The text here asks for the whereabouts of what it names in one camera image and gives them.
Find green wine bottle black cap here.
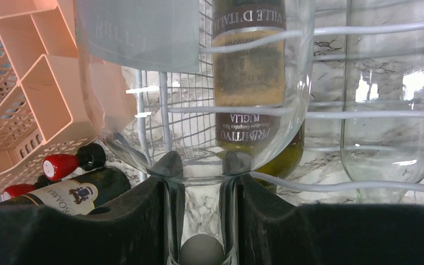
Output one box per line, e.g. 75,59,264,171
0,167,131,215

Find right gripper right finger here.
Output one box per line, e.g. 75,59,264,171
238,175,424,264

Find clear round bottle silver cap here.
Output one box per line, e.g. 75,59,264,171
73,1,315,264

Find dark labelled wine bottle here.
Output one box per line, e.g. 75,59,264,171
211,0,305,193

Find orange plastic file rack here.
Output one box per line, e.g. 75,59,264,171
0,0,140,202

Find small red cap bottle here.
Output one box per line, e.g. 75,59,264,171
43,143,107,182

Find clear square glass bottle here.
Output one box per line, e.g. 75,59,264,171
340,0,424,205

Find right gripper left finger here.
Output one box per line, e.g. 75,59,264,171
0,175,165,265

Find white wire wine rack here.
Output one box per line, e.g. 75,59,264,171
132,1,424,200

